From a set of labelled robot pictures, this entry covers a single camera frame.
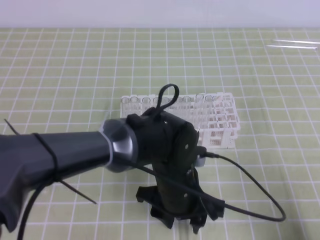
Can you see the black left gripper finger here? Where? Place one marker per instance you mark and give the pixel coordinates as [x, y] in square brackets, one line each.
[151, 195]
[203, 207]

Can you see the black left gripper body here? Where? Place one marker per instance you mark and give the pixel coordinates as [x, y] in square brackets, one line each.
[168, 143]

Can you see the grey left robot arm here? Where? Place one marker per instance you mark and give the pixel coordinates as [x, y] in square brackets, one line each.
[114, 147]

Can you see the white plastic test tube rack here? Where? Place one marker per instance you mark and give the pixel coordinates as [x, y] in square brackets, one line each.
[222, 128]

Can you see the green checkered tablecloth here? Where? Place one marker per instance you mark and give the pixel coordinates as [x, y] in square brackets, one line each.
[70, 80]

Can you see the clear test tube far right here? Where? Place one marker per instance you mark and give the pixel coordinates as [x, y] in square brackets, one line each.
[297, 41]

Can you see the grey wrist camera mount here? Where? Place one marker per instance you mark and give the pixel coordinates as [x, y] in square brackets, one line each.
[201, 160]

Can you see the black cable tie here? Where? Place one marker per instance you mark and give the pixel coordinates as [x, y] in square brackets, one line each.
[30, 162]

